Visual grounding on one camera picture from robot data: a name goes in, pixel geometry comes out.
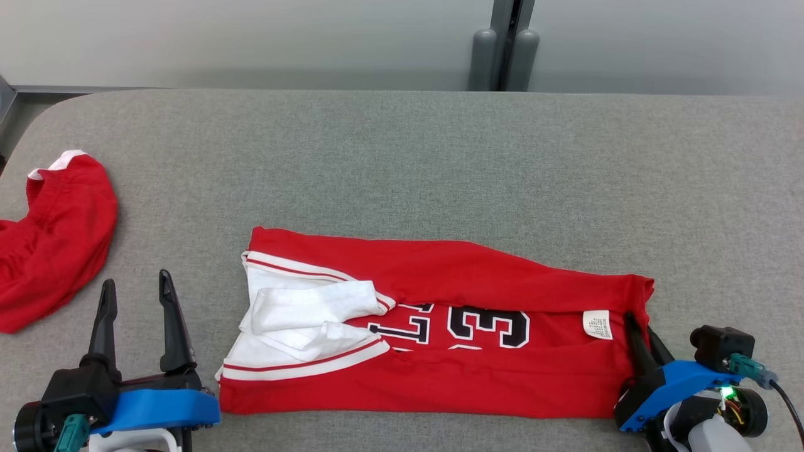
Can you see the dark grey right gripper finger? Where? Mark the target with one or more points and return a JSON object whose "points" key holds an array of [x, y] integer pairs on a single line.
{"points": [[639, 351], [661, 353]]}

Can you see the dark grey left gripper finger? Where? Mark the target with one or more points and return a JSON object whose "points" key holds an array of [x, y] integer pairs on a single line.
{"points": [[107, 326], [173, 333]]}

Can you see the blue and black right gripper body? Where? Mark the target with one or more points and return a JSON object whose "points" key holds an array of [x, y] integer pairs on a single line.
{"points": [[672, 380]]}

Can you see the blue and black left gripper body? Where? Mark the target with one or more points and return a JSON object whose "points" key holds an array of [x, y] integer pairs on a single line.
{"points": [[163, 408]]}

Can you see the red basketball shorts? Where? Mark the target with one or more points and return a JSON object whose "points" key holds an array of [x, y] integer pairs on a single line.
{"points": [[56, 238]]}

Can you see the red basketball jersey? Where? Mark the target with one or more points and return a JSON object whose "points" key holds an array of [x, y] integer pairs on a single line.
{"points": [[452, 270]]}

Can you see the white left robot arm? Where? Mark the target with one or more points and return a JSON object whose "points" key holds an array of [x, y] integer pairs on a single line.
{"points": [[125, 441]]}

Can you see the grey metal caster leg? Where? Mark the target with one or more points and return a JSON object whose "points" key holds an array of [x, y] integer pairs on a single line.
{"points": [[5, 94]]}

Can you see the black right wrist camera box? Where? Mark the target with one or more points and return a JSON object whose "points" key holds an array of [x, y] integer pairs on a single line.
{"points": [[719, 345]]}

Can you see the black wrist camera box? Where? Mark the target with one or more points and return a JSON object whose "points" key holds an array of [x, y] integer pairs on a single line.
{"points": [[719, 345], [78, 395]]}

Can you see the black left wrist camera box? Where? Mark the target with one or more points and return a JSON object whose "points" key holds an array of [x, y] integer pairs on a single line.
{"points": [[78, 395]]}

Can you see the grey metal partition post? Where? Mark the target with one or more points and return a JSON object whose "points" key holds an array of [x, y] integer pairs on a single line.
{"points": [[483, 56]]}

